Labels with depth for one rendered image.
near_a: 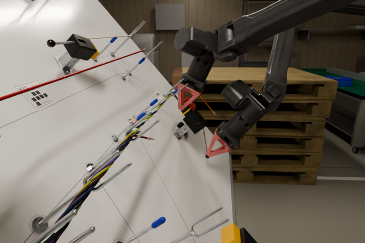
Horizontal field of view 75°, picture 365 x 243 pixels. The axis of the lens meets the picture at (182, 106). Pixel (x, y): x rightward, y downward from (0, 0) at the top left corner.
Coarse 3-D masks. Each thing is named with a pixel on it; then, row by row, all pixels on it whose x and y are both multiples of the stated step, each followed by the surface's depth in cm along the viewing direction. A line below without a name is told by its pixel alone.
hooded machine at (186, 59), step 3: (183, 54) 567; (186, 54) 567; (183, 57) 569; (186, 57) 569; (189, 57) 569; (192, 57) 568; (183, 60) 571; (186, 60) 571; (189, 60) 571; (183, 63) 573; (186, 63) 573; (189, 63) 572; (183, 66) 575; (186, 66) 575; (189, 66) 575
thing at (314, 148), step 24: (216, 72) 245; (240, 72) 245; (264, 72) 245; (288, 72) 245; (216, 96) 207; (288, 96) 207; (312, 96) 207; (216, 120) 253; (264, 120) 211; (288, 120) 210; (312, 120) 208; (240, 144) 222; (264, 144) 229; (288, 144) 229; (312, 144) 217; (240, 168) 225; (264, 168) 224; (288, 168) 224; (312, 168) 224
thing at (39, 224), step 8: (104, 160) 23; (96, 168) 23; (88, 176) 24; (112, 176) 23; (104, 184) 24; (72, 200) 25; (56, 208) 25; (64, 208) 25; (40, 216) 27; (48, 216) 26; (32, 224) 26; (40, 224) 26; (40, 232) 26
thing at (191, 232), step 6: (216, 210) 32; (204, 216) 33; (198, 222) 33; (222, 222) 31; (192, 228) 33; (210, 228) 32; (186, 234) 33; (192, 234) 33; (198, 234) 32; (204, 234) 32; (174, 240) 34; (180, 240) 33
